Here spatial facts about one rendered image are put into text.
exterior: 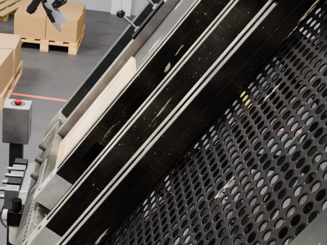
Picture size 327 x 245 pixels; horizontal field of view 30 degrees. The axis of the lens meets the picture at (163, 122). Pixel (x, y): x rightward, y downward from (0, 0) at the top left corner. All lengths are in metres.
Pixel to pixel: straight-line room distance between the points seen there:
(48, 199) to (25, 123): 0.83
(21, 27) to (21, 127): 4.33
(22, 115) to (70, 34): 4.28
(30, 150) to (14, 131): 1.73
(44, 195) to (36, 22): 5.13
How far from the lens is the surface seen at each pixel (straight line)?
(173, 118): 1.37
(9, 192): 2.51
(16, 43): 5.95
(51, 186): 2.09
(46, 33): 7.15
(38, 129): 5.01
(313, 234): 0.78
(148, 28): 2.54
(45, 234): 1.79
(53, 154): 2.50
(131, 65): 2.37
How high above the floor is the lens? 1.97
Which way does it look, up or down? 21 degrees down
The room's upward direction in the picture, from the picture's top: 7 degrees clockwise
